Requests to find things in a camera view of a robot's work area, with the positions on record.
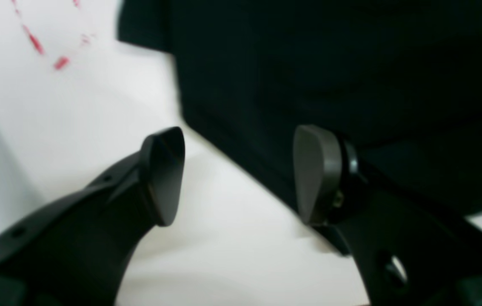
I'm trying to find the black T-shirt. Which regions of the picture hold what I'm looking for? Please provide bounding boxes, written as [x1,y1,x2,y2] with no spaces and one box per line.
[117,0,482,216]

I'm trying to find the red tape rectangle marking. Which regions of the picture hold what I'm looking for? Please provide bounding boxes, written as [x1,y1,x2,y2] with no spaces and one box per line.
[11,0,97,71]

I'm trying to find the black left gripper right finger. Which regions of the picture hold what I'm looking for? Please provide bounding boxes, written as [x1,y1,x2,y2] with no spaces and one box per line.
[293,125,482,306]

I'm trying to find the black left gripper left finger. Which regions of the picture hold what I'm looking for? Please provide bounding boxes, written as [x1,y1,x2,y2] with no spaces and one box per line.
[0,127,185,306]

